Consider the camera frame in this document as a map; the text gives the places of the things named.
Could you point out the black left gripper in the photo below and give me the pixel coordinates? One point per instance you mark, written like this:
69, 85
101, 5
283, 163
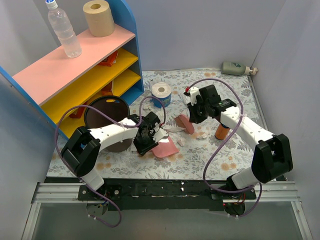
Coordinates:
145, 146

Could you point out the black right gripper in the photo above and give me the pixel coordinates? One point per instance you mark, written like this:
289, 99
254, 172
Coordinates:
195, 116

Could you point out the pink hand brush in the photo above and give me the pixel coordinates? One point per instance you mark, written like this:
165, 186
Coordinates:
182, 121

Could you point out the pink dustpan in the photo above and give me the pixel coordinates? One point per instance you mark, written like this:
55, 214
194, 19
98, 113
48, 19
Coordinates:
165, 148

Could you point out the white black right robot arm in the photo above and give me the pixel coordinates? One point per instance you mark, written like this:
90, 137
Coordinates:
272, 155

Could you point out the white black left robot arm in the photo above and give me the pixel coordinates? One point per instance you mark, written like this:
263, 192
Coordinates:
82, 149

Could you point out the white paper scrap by bin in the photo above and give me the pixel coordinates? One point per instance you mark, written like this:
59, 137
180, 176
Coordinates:
133, 148

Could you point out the crumpled white paper scrap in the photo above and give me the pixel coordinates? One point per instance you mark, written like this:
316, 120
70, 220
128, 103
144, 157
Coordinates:
186, 99

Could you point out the white paper scrap near bottle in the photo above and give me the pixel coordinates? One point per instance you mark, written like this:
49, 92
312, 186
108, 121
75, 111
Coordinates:
202, 135

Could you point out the orange bottle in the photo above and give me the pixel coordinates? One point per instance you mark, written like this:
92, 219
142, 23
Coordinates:
221, 132

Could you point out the small white paper scrap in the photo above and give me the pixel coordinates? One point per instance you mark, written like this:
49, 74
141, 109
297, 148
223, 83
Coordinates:
181, 142

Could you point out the small white scrap near roll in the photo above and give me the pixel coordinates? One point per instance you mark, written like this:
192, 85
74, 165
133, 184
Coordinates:
147, 107

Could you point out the floral table mat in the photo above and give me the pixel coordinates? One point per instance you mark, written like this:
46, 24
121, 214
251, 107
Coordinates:
208, 158

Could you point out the brown trash bin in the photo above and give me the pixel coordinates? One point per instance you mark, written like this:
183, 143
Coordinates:
114, 107

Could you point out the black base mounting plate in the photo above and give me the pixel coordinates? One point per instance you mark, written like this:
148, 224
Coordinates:
143, 194

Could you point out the grey green lotion bottle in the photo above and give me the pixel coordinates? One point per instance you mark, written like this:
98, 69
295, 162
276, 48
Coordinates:
237, 69

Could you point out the red packet on lower shelf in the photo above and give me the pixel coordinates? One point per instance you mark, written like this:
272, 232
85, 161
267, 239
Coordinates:
77, 114

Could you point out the orange snack packet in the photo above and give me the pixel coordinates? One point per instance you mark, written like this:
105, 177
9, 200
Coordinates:
110, 60

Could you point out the colourful wooden shelf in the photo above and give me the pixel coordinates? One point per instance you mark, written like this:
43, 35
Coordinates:
55, 83

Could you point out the brown paper roll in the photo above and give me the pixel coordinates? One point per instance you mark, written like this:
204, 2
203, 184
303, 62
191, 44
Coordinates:
99, 18

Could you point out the clear plastic water bottle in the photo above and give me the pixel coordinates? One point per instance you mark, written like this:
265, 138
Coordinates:
63, 29

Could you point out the aluminium frame rail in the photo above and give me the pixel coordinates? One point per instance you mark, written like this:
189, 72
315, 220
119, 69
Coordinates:
274, 191

